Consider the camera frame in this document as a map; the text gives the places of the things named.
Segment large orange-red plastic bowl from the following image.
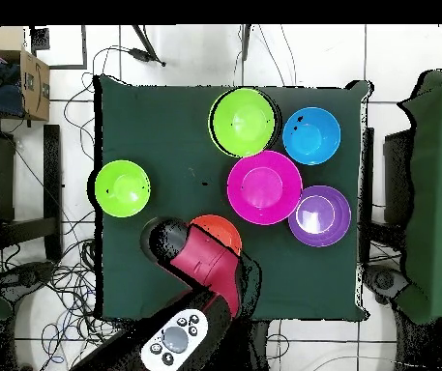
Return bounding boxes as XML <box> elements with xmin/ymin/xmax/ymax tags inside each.
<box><xmin>189</xmin><ymin>214</ymin><xmax>244</xmax><ymax>257</ymax></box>

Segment green plastic bowl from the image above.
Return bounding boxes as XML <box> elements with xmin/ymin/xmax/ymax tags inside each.
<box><xmin>93</xmin><ymin>158</ymin><xmax>152</xmax><ymax>218</ymax></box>
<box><xmin>207</xmin><ymin>87</ymin><xmax>282</xmax><ymax>158</ymax></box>

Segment pink plastic bowl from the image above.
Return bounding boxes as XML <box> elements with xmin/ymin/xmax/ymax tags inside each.
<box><xmin>226</xmin><ymin>149</ymin><xmax>304</xmax><ymax>226</ymax></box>

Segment purple plastic bowl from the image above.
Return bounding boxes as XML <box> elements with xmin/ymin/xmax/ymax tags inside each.
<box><xmin>287</xmin><ymin>185</ymin><xmax>352</xmax><ymax>248</ymax></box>

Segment dark green tablecloth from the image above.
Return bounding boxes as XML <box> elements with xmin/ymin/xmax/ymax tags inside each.
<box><xmin>93</xmin><ymin>73</ymin><xmax>372</xmax><ymax>324</ymax></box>

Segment light blue plastic bowl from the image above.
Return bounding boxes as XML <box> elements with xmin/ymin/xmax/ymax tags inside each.
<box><xmin>281</xmin><ymin>106</ymin><xmax>342</xmax><ymax>166</ymax></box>

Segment black tripod leg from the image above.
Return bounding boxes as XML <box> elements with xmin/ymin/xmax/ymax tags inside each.
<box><xmin>129</xmin><ymin>24</ymin><xmax>166</xmax><ymax>68</ymax></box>
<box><xmin>240</xmin><ymin>24</ymin><xmax>252</xmax><ymax>62</ymax></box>

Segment cardboard box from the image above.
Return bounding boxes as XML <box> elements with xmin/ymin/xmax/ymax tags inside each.
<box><xmin>0</xmin><ymin>25</ymin><xmax>51</xmax><ymax>122</ymax></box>

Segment dark blue bag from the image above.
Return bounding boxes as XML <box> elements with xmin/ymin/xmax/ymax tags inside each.
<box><xmin>0</xmin><ymin>63</ymin><xmax>26</xmax><ymax>119</ymax></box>

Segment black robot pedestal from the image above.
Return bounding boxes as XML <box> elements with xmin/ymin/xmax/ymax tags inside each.
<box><xmin>235</xmin><ymin>319</ymin><xmax>272</xmax><ymax>371</ymax></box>

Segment black table leg frame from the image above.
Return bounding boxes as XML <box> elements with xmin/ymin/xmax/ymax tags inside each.
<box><xmin>359</xmin><ymin>127</ymin><xmax>412</xmax><ymax>268</ymax></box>
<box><xmin>0</xmin><ymin>123</ymin><xmax>64</xmax><ymax>265</ymax></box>

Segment black metal floor frame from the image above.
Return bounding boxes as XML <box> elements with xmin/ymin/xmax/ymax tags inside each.
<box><xmin>29</xmin><ymin>24</ymin><xmax>89</xmax><ymax>71</ymax></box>

